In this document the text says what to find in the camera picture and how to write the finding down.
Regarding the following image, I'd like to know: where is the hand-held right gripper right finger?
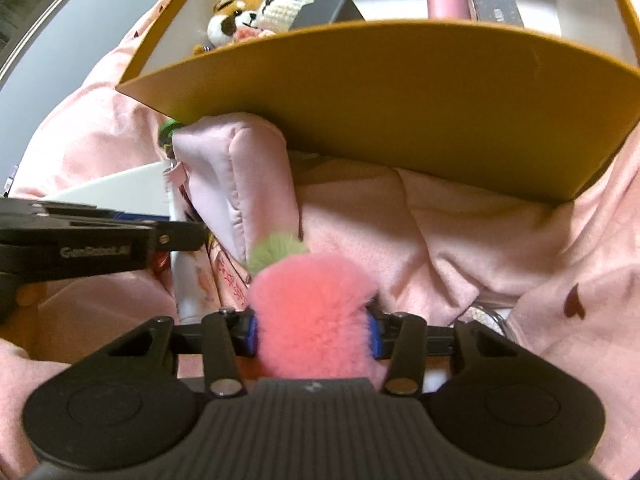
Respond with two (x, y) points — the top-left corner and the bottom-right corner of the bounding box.
(367, 304), (524, 397)

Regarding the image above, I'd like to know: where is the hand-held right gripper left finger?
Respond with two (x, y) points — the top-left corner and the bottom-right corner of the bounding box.
(105, 307), (259, 400)

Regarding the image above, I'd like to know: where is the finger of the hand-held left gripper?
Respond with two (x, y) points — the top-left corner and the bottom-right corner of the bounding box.
(147, 222), (209, 256)
(70, 203), (172, 224)

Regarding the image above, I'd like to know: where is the white box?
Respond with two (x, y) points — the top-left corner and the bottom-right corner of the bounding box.
(44, 160), (174, 222)

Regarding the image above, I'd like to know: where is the white hand cream tube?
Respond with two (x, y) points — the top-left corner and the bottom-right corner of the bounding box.
(168, 200), (208, 327)

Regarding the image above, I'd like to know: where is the pink cloth pouch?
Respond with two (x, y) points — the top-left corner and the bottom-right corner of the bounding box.
(171, 112), (304, 275)

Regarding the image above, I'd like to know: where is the pink fluffy peach toy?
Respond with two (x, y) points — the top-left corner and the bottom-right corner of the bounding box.
(247, 231), (387, 382)

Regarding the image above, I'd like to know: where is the orange cardboard box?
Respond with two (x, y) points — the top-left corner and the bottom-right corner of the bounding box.
(115, 0), (640, 207)

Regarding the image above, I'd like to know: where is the dark grey box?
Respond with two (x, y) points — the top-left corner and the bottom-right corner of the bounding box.
(289, 0), (367, 30)

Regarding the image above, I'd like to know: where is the gold box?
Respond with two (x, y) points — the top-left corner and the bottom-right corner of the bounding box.
(469, 0), (525, 29)

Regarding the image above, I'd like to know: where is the pink printed packet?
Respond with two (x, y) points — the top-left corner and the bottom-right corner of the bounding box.
(199, 242), (252, 312)

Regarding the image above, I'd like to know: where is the clear plastic packet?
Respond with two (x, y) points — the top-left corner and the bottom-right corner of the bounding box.
(458, 302), (518, 343)

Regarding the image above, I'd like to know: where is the pink printed bed sheet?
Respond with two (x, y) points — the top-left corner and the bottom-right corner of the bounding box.
(0, 0), (640, 480)

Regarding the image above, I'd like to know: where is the fox plush toy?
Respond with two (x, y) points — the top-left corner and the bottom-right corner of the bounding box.
(192, 0), (272, 57)

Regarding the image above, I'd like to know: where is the white crocheted bunny toy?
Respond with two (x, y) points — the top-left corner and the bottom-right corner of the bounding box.
(254, 0), (347, 32)

